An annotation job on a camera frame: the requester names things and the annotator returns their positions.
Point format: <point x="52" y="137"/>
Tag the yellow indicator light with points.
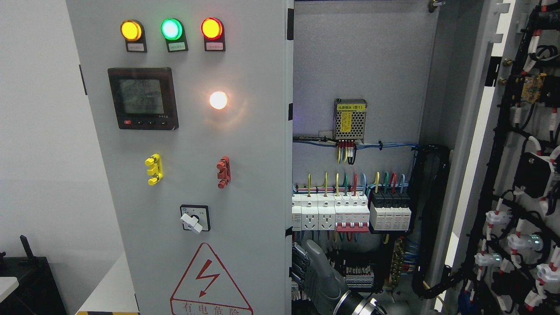
<point x="134" y="36"/>

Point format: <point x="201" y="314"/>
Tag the black box at left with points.
<point x="37" y="292"/>

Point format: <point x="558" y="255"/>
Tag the red electric hazard sticker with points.
<point x="207" y="288"/>

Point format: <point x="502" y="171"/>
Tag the red handle circuit breaker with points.
<point x="352" y="213"/>

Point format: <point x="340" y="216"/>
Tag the white rotary selector switch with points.
<point x="195" y="218"/>

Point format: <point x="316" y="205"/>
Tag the black surge protector module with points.
<point x="389" y="212"/>

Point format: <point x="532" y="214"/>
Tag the white power socket modules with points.
<point x="314" y="212"/>

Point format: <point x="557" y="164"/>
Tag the white glowing indicator light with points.
<point x="218" y="100"/>

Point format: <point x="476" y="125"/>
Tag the black digital power meter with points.
<point x="144" y="98"/>

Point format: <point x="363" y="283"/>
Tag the red indicator light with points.
<point x="213" y="33"/>

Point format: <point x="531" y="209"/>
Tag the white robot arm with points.
<point x="352" y="303"/>

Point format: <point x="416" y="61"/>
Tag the grey cabinet door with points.
<point x="508" y="253"/>
<point x="251" y="217"/>

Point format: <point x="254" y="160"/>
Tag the green indicator light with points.
<point x="173" y="32"/>

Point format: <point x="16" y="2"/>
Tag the metal mesh power supply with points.
<point x="350" y="118"/>

